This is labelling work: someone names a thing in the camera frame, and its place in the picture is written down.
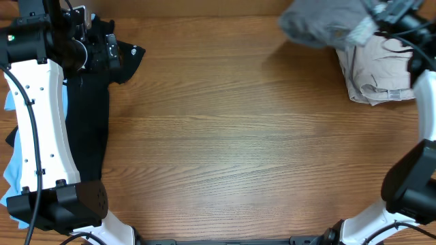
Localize grey shorts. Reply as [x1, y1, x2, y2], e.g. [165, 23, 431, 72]
[278, 0, 385, 50]

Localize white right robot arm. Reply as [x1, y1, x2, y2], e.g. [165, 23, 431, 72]
[300, 1, 435, 245]

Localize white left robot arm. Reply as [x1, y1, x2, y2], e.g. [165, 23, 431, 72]
[1, 1, 145, 244]

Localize black t-shirt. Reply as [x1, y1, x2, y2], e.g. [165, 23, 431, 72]
[5, 17, 145, 190]

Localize folded beige shorts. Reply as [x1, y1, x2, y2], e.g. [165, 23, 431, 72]
[336, 36, 415, 106]

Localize light blue t-shirt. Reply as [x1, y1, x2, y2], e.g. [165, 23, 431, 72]
[1, 83, 68, 229]

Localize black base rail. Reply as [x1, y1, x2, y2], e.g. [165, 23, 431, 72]
[136, 235, 322, 245]

